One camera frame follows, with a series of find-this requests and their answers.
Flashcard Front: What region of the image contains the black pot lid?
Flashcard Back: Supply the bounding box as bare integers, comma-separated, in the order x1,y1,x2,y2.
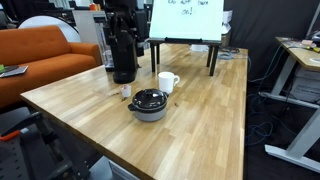
132,88,169,111

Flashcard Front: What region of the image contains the white ceramic mug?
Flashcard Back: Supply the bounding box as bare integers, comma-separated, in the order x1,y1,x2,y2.
157,71,181,95

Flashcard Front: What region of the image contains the small white coffee pod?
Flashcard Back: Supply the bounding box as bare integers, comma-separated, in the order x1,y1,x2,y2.
120,84,132,98

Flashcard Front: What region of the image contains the black coffee machine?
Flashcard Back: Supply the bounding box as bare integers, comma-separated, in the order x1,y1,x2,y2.
102,0,150,85

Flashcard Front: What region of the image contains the white whiteboard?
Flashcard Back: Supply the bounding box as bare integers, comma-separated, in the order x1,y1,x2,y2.
148,0,225,43

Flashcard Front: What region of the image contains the white shelf cabinet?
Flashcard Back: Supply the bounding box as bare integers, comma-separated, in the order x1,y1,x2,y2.
72,9,108,64

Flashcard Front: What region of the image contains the orange container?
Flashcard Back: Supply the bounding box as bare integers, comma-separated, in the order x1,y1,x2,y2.
89,3,102,12

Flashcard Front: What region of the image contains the white round tabletop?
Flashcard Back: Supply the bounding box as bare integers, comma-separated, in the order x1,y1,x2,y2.
18,15,82,43

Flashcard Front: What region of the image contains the orange sofa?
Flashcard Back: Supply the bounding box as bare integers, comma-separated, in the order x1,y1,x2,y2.
0,25,103,109

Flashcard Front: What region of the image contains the black curtain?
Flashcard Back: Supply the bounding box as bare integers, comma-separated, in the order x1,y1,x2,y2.
223,0,320,88

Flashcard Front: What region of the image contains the black metal equipment cart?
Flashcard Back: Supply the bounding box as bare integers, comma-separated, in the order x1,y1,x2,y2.
0,111,103,180

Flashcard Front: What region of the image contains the wooden desk with white legs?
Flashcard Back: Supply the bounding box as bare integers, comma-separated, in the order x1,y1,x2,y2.
259,35,320,174

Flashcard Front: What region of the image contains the white box under desk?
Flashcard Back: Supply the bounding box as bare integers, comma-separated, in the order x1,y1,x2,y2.
289,66,320,104

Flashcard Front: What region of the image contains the grey tablet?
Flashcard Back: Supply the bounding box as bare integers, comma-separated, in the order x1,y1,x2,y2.
0,65,30,79

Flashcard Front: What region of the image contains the yellow tool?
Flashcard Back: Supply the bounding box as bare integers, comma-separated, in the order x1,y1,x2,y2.
306,45,320,54

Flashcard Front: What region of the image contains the grey pot with black handles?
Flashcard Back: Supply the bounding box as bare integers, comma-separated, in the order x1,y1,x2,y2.
127,94,170,123

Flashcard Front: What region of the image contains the coiled grey cable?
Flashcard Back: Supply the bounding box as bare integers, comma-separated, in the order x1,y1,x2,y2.
216,46,249,62

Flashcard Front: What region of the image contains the blue cable bundle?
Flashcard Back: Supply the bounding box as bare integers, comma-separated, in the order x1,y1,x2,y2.
244,93,298,148

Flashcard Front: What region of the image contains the hanging blue cable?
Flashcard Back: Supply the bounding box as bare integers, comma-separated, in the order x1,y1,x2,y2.
248,43,288,84

